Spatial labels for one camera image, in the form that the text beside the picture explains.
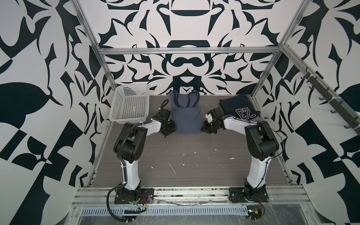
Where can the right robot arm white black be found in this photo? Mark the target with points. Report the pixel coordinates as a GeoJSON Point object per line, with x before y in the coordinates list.
{"type": "Point", "coordinates": [262, 145]}

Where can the black wall hook rack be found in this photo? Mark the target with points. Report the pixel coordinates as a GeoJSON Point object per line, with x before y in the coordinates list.
{"type": "Point", "coordinates": [329, 96]}

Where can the white slotted cable duct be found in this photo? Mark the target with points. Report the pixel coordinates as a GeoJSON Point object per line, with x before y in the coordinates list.
{"type": "Point", "coordinates": [198, 210]}

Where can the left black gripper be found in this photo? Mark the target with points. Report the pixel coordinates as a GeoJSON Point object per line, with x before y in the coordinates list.
{"type": "Point", "coordinates": [174, 127]}

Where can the white plastic laundry basket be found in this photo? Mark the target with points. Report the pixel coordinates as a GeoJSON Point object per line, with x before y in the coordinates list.
{"type": "Point", "coordinates": [130, 103]}

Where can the grey blue printed tank top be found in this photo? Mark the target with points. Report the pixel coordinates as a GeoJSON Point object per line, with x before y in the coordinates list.
{"type": "Point", "coordinates": [186, 112]}

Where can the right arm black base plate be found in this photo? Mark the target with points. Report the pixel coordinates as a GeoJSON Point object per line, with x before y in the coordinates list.
{"type": "Point", "coordinates": [248, 194]}

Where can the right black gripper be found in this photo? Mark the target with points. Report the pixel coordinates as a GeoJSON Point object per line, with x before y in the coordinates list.
{"type": "Point", "coordinates": [205, 127]}

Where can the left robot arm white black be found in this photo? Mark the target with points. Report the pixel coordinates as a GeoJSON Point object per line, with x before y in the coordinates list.
{"type": "Point", "coordinates": [129, 148]}

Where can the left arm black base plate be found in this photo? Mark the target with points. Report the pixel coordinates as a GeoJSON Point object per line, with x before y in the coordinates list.
{"type": "Point", "coordinates": [139, 195]}

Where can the navy tank top red trim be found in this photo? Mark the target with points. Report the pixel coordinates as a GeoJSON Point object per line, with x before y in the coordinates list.
{"type": "Point", "coordinates": [241, 107]}

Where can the small green circuit board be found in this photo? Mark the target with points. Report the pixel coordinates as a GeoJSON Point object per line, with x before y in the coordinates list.
{"type": "Point", "coordinates": [255, 212]}

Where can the aluminium frame enclosure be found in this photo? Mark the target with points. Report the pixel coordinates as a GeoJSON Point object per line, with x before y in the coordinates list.
{"type": "Point", "coordinates": [253, 47]}

